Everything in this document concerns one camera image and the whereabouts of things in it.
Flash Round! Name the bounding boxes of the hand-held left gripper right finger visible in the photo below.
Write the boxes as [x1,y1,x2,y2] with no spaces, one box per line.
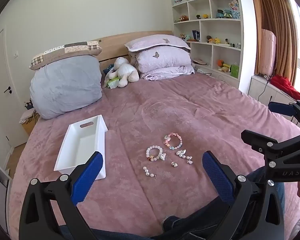
[202,151,287,240]

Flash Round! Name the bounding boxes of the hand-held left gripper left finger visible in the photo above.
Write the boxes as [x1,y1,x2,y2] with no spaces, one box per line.
[19,151,104,240]

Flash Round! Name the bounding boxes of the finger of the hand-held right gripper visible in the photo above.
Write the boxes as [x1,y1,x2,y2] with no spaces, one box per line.
[269,100,300,132]
[241,129,300,160]

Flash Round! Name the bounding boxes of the white plastic storage box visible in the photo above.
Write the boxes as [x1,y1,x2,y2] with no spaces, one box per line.
[54,114,108,180]

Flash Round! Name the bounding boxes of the pearl string hair clip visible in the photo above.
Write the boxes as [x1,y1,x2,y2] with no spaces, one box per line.
[143,166,157,179]

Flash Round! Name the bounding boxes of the pink bead bracelet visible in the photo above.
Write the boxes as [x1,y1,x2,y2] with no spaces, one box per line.
[164,133,183,148]

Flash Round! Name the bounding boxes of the white bead bracelet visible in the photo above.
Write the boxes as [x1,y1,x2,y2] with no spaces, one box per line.
[146,146,167,162]

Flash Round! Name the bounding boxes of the red cloth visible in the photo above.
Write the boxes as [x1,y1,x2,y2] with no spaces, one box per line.
[270,74,300,102]

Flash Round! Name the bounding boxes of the white window cabinet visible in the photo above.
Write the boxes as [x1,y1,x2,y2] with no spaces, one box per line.
[247,76,299,105]

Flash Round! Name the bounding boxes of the person's blue jeans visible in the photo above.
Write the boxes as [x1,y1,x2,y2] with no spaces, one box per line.
[57,169,287,240]

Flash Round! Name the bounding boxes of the pink suitcase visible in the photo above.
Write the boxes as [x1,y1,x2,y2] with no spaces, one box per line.
[261,29,277,77]

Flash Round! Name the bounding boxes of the pink bed blanket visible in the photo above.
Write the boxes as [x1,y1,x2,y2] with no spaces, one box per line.
[9,72,300,240]

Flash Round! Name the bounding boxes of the wooden bedside table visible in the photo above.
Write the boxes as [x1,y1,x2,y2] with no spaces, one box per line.
[19,109,40,137]

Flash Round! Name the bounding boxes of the grey pillow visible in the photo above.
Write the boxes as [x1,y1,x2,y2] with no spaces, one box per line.
[30,55,103,120]

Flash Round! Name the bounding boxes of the green tissue packet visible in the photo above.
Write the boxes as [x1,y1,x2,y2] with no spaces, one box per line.
[106,77,120,90]

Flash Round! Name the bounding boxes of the brown curtain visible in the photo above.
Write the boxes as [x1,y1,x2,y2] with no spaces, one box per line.
[247,0,300,88]

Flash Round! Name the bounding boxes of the colourful doll box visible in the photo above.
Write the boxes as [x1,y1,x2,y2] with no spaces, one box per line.
[229,0,241,19]

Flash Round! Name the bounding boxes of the teal toy figure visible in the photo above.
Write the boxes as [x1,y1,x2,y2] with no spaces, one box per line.
[216,9,234,19]

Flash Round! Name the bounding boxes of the white shelf unit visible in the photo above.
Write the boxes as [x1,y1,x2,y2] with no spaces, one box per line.
[169,0,243,88]

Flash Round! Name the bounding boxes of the white plush dog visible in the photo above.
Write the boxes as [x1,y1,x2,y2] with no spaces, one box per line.
[107,57,140,88]

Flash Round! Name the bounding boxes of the folded pink quilt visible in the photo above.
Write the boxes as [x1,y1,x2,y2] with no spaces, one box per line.
[129,47,195,81]

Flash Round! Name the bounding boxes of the white door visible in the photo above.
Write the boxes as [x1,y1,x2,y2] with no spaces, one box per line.
[0,29,28,153]

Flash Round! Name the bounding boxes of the patchwork checked pillow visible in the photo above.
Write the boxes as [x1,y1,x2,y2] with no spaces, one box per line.
[29,41,102,70]

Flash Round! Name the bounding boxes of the wooden headboard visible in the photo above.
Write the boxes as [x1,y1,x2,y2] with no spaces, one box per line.
[90,31,173,68]

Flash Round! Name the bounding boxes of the pink butterfly pillow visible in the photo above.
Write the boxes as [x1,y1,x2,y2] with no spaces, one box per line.
[124,34,191,53]

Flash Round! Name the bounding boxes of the black cable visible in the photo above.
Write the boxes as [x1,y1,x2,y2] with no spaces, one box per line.
[258,74,272,102]

